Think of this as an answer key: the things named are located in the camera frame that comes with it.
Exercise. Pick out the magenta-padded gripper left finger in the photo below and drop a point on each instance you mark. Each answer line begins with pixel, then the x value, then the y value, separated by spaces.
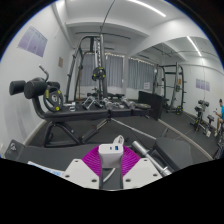
pixel 81 173

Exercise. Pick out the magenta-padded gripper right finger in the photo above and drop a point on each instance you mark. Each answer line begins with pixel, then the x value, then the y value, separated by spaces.
pixel 143 171

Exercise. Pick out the small white charger block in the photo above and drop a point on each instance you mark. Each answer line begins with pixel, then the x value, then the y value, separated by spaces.
pixel 110 156

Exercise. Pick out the silver barbell bar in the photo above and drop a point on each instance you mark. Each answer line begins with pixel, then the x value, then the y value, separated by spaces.
pixel 143 151

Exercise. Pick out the black padded flat bench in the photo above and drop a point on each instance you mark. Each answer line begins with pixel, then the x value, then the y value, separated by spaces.
pixel 66 153

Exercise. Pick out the small black padded bench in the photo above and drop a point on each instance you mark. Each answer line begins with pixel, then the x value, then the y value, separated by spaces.
pixel 173 151

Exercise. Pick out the black bench with roller pads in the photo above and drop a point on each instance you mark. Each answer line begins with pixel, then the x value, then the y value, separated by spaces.
pixel 83 115

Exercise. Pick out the black upright box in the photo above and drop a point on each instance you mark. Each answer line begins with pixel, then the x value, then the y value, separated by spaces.
pixel 150 101

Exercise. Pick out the metal key bunch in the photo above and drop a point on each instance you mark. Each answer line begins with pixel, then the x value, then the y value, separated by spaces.
pixel 13 146

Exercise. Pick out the black yellow weight plate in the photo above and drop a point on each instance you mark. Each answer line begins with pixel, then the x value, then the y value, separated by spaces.
pixel 46 96

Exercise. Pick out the white paper sign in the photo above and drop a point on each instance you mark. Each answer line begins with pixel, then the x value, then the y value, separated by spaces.
pixel 146 85

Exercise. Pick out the black power rack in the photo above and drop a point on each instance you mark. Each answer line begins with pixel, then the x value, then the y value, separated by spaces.
pixel 175 83

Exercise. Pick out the grey window curtain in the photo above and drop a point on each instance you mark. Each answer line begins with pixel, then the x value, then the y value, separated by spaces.
pixel 140 73
pixel 115 70

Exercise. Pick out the black plate on machine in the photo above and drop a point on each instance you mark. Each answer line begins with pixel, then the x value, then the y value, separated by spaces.
pixel 99 71

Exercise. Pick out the ceiling light strip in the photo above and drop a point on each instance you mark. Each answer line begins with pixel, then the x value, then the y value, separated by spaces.
pixel 194 46
pixel 146 7

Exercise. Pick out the small purple wall poster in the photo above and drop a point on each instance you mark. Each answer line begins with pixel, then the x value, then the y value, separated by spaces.
pixel 202 84

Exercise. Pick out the small brown wall plaque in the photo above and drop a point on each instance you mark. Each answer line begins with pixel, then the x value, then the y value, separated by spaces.
pixel 60 62

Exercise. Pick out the large purple wall poster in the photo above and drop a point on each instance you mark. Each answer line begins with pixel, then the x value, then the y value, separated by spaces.
pixel 33 41

